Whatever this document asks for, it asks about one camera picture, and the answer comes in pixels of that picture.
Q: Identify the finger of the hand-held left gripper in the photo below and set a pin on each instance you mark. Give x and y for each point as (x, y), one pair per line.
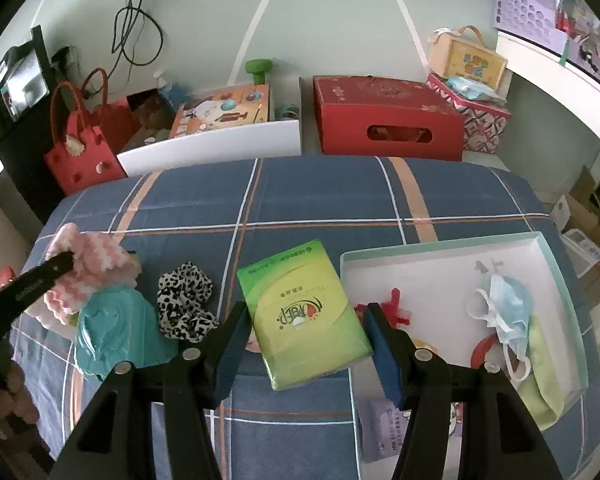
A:
(25, 292)

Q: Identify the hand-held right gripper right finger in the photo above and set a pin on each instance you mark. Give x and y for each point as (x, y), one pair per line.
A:
(385, 360)

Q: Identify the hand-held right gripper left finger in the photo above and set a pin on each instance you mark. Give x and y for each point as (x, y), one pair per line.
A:
(230, 355)

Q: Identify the purple packet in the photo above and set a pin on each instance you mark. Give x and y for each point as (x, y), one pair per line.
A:
(380, 430)

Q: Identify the pink striped cloth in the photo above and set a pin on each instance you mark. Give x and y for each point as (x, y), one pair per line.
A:
(95, 260)

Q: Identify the green tissue pack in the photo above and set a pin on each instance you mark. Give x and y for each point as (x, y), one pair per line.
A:
(300, 310)

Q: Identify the white box with mint rim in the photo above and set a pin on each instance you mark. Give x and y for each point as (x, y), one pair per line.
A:
(430, 280)

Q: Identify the blue face mask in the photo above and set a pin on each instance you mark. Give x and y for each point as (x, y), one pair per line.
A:
(510, 305)

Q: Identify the lime green cloth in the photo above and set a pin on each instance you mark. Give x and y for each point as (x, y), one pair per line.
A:
(545, 375)

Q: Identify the person's left hand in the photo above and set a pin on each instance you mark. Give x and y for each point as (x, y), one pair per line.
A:
(22, 395)

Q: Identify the leopard print scrunchie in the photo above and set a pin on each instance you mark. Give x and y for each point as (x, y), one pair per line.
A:
(180, 290)

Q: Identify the red tape roll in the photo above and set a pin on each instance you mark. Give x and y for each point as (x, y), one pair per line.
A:
(480, 347)

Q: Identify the teal cloth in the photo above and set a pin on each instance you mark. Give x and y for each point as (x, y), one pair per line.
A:
(115, 330)

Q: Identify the black cabinet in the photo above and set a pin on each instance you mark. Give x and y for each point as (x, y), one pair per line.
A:
(20, 170)

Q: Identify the red felt bag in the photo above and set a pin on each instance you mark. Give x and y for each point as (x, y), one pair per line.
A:
(80, 155)

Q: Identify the blue plaid blanket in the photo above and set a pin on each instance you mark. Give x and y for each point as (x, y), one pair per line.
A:
(305, 200)

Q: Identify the white storage bin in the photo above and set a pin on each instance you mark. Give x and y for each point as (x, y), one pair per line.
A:
(205, 147)

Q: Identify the black framed screen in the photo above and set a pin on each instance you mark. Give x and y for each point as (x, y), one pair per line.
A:
(20, 80)

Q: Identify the white appliance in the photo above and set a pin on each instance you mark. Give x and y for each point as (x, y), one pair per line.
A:
(582, 245)

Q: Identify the brown cardboard box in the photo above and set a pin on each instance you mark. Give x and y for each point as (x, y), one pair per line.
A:
(580, 210)

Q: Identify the colourful toy box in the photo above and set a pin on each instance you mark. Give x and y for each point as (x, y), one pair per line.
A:
(220, 107)

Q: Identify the blue plastic bag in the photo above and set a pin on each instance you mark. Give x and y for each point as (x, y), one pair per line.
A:
(175, 95)

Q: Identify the patterned tin box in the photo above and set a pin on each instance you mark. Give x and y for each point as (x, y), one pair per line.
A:
(480, 127)

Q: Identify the teal tape roll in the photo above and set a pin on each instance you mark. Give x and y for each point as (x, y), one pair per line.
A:
(287, 110)

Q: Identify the red cardboard box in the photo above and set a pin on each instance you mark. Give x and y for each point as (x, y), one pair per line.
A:
(380, 105)

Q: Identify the light blue wipes pack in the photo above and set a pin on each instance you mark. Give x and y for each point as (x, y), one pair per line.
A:
(467, 87)

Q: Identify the green dumbbell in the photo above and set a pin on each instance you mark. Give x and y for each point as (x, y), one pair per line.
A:
(257, 67)

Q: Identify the white desk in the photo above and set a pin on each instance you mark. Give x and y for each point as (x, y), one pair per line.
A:
(555, 70)

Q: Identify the pile of small desk items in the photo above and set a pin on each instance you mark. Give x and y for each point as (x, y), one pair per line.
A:
(590, 45)

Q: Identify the purple perforated basket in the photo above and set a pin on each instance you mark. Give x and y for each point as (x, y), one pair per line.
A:
(525, 0)

